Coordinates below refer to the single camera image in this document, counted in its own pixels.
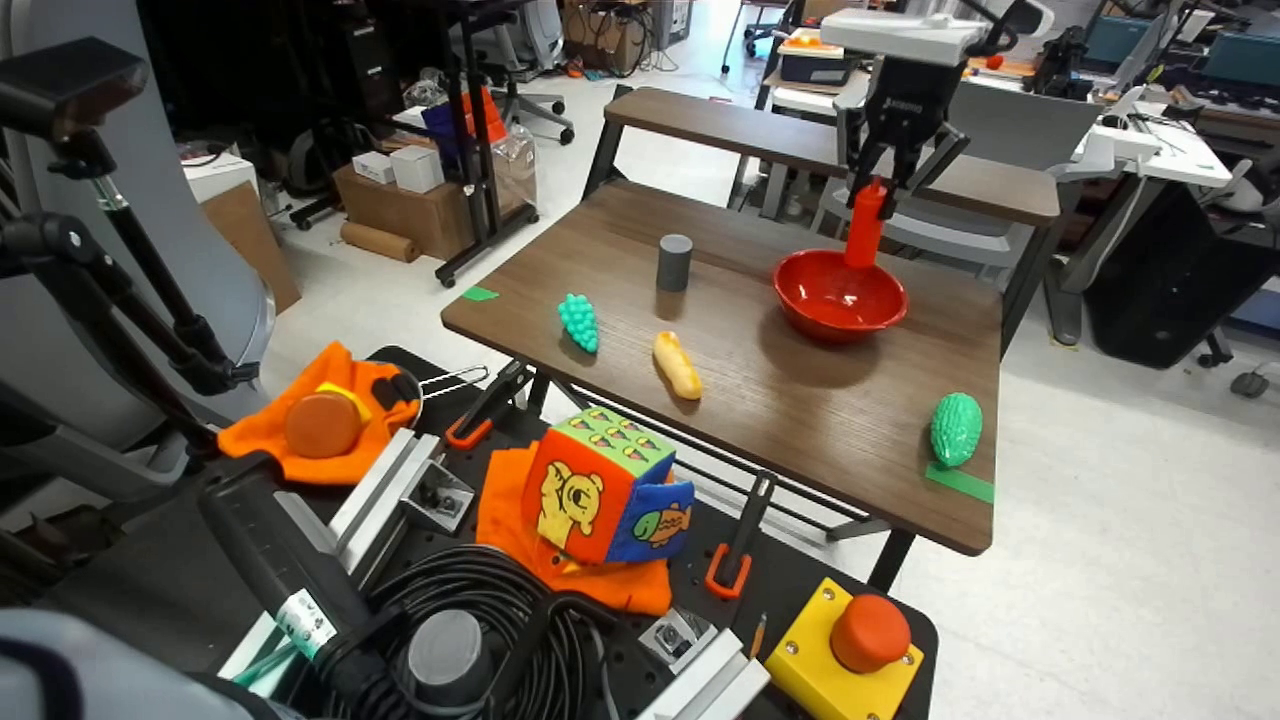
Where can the large cardboard box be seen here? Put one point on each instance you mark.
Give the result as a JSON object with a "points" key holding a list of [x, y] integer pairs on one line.
{"points": [[435, 204]]}

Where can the yellow banana toy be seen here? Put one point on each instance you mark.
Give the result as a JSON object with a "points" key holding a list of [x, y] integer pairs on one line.
{"points": [[679, 367]]}

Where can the black office chair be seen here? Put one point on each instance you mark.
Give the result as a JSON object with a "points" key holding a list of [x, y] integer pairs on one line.
{"points": [[1174, 273]]}

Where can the orange cloth with ball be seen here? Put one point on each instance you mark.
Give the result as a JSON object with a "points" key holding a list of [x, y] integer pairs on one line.
{"points": [[265, 435]]}

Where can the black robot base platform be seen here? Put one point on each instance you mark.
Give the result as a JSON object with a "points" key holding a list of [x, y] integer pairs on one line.
{"points": [[786, 587]]}

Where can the white desk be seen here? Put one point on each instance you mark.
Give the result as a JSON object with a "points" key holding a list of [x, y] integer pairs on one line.
{"points": [[1156, 146]]}

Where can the aluminium extrusion rail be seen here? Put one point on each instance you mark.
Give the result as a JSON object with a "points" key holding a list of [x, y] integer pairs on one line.
{"points": [[712, 679], [387, 480]]}

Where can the black camera on mount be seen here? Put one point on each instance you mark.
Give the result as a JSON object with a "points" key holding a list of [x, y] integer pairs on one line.
{"points": [[63, 85]]}

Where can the red bowl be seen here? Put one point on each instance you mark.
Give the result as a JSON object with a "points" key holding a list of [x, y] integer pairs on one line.
{"points": [[842, 307]]}

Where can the green toy fruit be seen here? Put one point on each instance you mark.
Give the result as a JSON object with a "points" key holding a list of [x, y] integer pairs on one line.
{"points": [[954, 429]]}

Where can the cardboard box with white top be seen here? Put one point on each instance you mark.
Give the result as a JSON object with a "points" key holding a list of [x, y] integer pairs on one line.
{"points": [[241, 222]]}

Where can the gray round knob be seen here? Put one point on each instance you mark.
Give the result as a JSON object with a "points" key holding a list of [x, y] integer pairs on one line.
{"points": [[445, 657]]}

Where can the large green tape strip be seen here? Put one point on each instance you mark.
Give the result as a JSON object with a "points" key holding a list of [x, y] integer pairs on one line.
{"points": [[963, 480]]}

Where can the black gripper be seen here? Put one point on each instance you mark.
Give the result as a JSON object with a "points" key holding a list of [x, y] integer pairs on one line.
{"points": [[912, 105]]}

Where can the red sauce bottle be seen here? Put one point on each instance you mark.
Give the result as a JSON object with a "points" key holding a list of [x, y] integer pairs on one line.
{"points": [[867, 230]]}

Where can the yellow box red button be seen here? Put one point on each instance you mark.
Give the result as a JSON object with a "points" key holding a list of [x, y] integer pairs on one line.
{"points": [[842, 651]]}

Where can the white small boxes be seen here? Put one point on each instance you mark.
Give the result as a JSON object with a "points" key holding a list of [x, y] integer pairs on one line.
{"points": [[400, 165]]}

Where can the long wooden bench table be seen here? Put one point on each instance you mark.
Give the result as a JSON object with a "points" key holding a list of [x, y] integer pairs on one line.
{"points": [[744, 129]]}

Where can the orange black clamp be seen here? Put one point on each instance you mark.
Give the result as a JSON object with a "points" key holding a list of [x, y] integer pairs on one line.
{"points": [[483, 407], [738, 546]]}

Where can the teal toy grapes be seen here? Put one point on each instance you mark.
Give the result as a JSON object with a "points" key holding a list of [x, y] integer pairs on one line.
{"points": [[580, 321]]}

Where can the colorful plush cube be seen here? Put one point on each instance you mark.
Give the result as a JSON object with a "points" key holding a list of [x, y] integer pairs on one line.
{"points": [[608, 489]]}

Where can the gray chair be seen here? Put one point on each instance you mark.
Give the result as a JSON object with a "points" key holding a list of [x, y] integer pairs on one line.
{"points": [[1012, 135]]}

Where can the orange cloth under cube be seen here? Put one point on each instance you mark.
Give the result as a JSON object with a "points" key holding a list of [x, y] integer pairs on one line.
{"points": [[514, 515]]}

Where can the black metal stand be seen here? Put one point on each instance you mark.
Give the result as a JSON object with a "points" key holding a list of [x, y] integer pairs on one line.
{"points": [[477, 161]]}

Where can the small green tape piece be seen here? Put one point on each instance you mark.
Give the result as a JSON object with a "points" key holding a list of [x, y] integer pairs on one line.
{"points": [[477, 295]]}

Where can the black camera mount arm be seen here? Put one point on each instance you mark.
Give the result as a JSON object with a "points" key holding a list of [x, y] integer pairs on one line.
{"points": [[145, 295]]}

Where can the dark wooden table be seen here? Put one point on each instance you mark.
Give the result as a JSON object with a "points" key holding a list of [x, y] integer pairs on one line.
{"points": [[802, 386]]}

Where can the gray cylinder cup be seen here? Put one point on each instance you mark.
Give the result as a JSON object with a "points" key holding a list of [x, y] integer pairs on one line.
{"points": [[675, 263]]}

